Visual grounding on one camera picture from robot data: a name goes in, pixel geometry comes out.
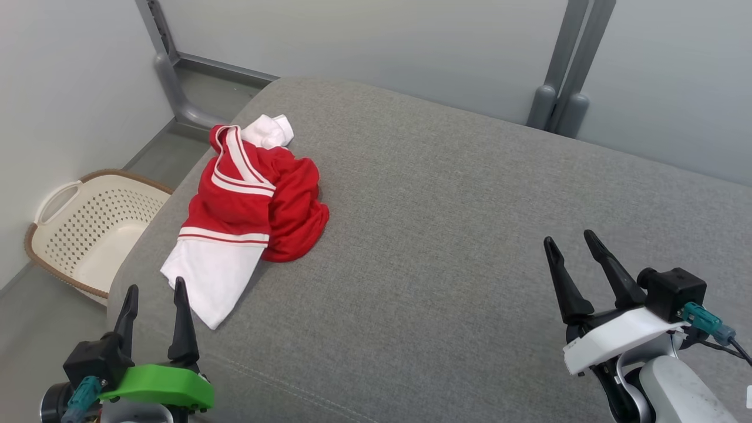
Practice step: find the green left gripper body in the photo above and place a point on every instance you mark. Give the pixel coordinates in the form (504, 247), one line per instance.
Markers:
(164, 388)

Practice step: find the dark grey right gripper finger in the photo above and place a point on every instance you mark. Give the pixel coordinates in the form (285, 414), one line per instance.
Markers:
(573, 299)
(623, 288)

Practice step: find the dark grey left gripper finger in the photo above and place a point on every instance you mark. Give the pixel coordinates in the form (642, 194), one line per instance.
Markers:
(128, 323)
(183, 335)

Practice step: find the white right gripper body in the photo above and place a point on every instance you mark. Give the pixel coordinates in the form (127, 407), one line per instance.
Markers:
(617, 338)

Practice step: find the red and white jersey garment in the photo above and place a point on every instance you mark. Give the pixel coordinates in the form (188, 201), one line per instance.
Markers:
(247, 200)

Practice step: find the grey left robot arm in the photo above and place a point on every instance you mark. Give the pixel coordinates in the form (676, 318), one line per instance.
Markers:
(135, 415)

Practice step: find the cream plastic laundry basket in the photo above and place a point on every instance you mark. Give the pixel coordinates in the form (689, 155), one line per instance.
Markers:
(76, 235)

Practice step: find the grey fabric sofa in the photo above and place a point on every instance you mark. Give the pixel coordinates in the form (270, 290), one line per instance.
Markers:
(440, 235)

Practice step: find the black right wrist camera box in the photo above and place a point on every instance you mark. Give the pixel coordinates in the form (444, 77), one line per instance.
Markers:
(675, 291)

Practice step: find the grey curved-foot partition post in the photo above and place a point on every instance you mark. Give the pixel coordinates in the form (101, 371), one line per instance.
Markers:
(165, 70)

